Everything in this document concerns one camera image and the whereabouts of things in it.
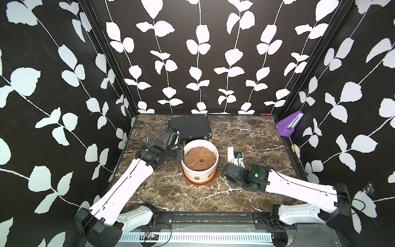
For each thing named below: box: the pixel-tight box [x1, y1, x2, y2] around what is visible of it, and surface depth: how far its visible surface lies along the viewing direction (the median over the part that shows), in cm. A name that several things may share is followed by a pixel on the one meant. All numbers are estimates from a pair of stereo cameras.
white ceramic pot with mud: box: [181, 139, 220, 186], surface depth 85 cm
